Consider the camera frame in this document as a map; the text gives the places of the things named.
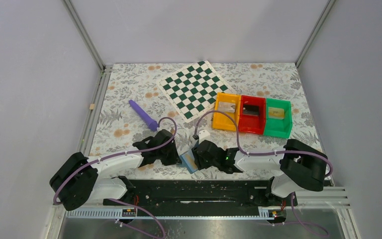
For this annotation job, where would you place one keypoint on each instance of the aluminium frame post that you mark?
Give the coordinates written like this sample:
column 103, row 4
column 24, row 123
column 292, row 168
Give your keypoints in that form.
column 72, row 12
column 317, row 27

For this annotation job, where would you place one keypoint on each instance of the blue leather card holder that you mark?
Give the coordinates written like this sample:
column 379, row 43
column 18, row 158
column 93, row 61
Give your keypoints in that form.
column 188, row 160

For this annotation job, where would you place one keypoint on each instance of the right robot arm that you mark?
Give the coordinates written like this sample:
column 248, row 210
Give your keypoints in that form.
column 302, row 167

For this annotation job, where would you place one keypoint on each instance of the silver card in yellow bin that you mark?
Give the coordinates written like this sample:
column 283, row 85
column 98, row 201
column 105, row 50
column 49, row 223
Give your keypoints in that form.
column 227, row 107

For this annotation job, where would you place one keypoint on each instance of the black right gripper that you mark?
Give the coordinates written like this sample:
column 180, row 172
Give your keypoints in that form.
column 199, row 157

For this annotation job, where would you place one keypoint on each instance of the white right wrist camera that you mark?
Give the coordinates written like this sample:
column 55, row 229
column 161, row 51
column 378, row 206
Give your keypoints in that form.
column 201, row 136

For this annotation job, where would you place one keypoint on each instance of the floral patterned table mat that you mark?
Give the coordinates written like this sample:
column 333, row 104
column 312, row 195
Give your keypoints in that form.
column 119, row 126

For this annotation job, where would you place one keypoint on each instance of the purple cylindrical handle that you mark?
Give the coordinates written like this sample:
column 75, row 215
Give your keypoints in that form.
column 150, row 122

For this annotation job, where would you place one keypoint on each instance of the gold card in green bin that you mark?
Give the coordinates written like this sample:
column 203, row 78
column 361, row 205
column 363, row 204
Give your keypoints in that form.
column 276, row 113

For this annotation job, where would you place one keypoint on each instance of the green plastic bin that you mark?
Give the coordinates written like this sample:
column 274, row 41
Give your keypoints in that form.
column 278, row 128

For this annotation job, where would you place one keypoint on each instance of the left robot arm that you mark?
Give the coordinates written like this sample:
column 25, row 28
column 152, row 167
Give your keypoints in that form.
column 85, row 180

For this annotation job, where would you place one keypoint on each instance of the black card in red bin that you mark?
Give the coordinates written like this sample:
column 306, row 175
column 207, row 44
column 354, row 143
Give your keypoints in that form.
column 250, row 110

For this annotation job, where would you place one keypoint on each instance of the right aluminium frame post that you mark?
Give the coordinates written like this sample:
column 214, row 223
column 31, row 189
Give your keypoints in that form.
column 317, row 27

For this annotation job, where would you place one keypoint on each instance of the green white chessboard mat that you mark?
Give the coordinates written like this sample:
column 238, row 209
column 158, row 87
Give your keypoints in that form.
column 192, row 90

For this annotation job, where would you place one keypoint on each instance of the red plastic bin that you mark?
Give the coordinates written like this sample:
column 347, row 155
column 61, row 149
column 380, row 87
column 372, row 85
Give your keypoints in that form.
column 253, row 124

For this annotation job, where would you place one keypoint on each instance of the yellow plastic bin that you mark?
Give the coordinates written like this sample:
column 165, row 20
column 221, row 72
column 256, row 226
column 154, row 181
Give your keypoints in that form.
column 226, row 121

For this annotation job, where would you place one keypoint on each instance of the left aluminium frame post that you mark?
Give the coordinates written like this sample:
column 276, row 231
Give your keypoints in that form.
column 72, row 12

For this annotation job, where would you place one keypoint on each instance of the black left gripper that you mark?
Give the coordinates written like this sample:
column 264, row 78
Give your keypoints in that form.
column 171, row 155

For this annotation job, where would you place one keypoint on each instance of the white slotted cable duct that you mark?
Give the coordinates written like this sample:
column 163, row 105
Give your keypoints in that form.
column 128, row 213

